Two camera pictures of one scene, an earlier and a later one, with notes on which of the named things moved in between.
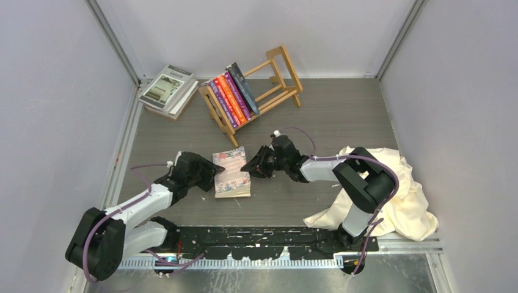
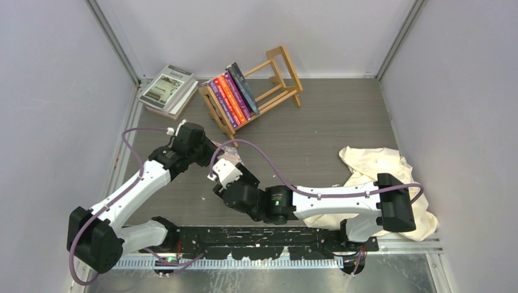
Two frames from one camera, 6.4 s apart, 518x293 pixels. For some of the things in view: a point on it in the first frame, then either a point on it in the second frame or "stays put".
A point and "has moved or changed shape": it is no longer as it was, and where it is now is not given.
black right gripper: (256, 166) to (247, 175)
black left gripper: (209, 170) to (211, 148)
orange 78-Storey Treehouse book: (231, 99) stays put
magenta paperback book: (239, 100) stays put
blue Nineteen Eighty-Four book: (234, 68) stays put
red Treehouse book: (226, 101) stays put
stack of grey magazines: (169, 92) stays put
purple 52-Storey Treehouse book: (219, 98) stays put
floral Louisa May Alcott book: (231, 182) has moved or changed shape
